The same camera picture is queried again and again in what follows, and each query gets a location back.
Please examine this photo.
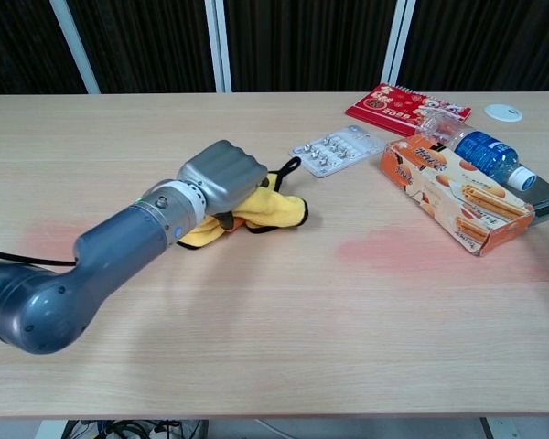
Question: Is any clear bottle with blue label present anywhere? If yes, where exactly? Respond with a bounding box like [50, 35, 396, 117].
[414, 112, 538, 192]

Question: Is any tangle of floor cables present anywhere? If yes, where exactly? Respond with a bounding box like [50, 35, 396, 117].
[63, 418, 208, 439]

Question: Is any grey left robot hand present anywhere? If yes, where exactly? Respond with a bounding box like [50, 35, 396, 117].
[177, 139, 271, 230]

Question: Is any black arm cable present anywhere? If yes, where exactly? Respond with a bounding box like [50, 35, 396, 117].
[0, 249, 80, 267]

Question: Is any red spiral desk calendar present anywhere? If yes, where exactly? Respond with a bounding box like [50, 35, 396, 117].
[345, 82, 472, 137]

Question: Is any clear blister pack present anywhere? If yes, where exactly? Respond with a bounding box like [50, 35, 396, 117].
[287, 124, 386, 179]

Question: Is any white partition post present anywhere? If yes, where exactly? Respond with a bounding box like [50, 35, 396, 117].
[380, 0, 416, 94]
[204, 0, 233, 94]
[49, 0, 102, 95]

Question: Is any yellow cloth with black trim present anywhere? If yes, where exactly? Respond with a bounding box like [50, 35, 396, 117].
[176, 156, 310, 252]

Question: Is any white round grommet cap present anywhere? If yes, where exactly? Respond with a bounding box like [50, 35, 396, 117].
[483, 103, 524, 123]

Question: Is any orange snack box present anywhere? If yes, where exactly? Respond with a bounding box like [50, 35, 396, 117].
[377, 135, 536, 257]

